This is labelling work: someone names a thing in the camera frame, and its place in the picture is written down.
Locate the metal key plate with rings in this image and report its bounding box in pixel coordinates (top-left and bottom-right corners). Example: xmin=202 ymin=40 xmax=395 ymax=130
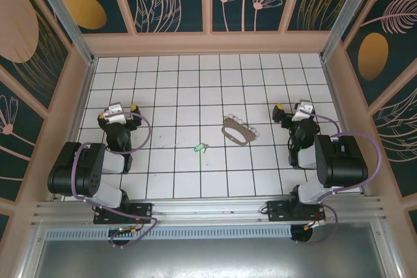
xmin=221 ymin=113 xmax=261 ymax=147

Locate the grey metal sheet panel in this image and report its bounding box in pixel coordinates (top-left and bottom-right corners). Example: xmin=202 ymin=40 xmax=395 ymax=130
xmin=32 ymin=238 xmax=395 ymax=278

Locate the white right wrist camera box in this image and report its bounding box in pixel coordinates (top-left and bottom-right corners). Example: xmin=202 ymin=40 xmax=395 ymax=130
xmin=293 ymin=100 xmax=315 ymax=123

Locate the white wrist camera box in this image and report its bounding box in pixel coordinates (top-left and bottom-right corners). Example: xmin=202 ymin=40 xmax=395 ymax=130
xmin=103 ymin=104 xmax=128 ymax=126
xmin=293 ymin=100 xmax=315 ymax=123

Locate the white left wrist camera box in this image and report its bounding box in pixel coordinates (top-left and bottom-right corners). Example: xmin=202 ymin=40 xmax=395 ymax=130
xmin=103 ymin=104 xmax=128 ymax=126

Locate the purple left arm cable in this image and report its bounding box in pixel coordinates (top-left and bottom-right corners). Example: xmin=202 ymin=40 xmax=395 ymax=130
xmin=70 ymin=111 xmax=160 ymax=249

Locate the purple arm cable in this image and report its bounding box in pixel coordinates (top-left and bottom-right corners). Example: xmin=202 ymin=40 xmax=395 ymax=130
xmin=70 ymin=111 xmax=160 ymax=249
xmin=304 ymin=113 xmax=382 ymax=246

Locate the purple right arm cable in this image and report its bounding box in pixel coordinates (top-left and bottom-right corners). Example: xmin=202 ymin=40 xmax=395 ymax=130
xmin=304 ymin=113 xmax=382 ymax=246

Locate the small circuit board with wires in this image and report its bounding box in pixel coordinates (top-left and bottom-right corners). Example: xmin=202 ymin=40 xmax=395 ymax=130
xmin=108 ymin=225 xmax=139 ymax=237

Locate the yellow connector with wires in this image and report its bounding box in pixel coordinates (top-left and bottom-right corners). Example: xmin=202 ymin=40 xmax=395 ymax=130
xmin=301 ymin=219 xmax=327 ymax=232

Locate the aluminium frame post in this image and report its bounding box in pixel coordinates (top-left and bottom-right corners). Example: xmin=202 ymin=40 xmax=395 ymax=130
xmin=25 ymin=0 xmax=98 ymax=66
xmin=320 ymin=0 xmax=385 ymax=63

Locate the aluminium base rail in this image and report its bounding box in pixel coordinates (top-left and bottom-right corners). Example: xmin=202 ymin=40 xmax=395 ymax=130
xmin=31 ymin=195 xmax=390 ymax=227

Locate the grey slotted cable duct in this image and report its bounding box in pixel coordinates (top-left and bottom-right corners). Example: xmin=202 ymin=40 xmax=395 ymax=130
xmin=44 ymin=225 xmax=294 ymax=240

